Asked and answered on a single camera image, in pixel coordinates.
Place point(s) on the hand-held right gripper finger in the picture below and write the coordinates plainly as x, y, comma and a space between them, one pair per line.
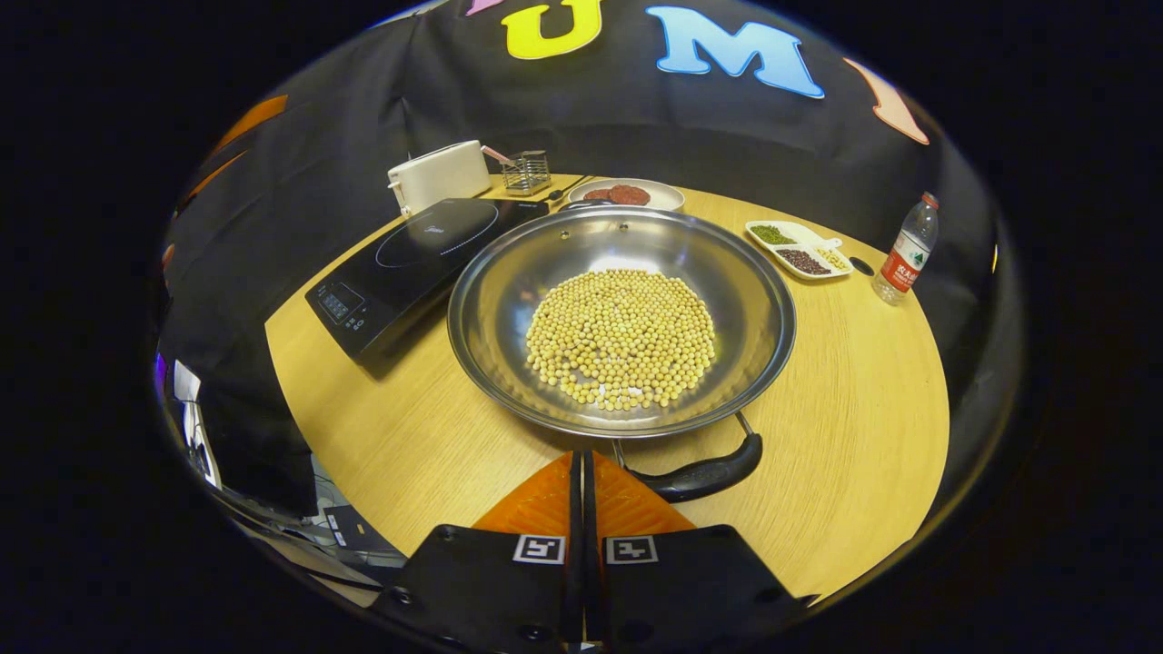
591, 581
576, 581

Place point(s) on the black induction cooktop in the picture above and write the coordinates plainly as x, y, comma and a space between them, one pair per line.
400, 263

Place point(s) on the pile of soybeans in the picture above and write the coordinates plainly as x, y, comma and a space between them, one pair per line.
618, 336

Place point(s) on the dark red beans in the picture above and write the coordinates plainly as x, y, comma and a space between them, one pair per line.
804, 262

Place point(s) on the red meat slice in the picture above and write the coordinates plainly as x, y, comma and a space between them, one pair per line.
627, 194

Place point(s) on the green mung beans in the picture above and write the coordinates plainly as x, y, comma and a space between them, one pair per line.
772, 234

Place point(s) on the white oval plate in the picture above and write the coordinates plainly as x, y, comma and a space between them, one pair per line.
668, 195

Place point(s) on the small soybean portion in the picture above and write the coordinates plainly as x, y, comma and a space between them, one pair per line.
833, 259

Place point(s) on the white divided dish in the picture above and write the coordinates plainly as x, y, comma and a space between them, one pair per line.
800, 234

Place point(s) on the white toaster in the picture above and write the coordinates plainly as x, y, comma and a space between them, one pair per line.
441, 177

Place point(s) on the pink stick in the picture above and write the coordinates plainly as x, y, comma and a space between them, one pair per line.
495, 154

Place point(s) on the clear water bottle red label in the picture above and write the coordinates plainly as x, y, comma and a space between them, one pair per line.
904, 263

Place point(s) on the black backdrop cloth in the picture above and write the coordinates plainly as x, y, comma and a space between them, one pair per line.
636, 136

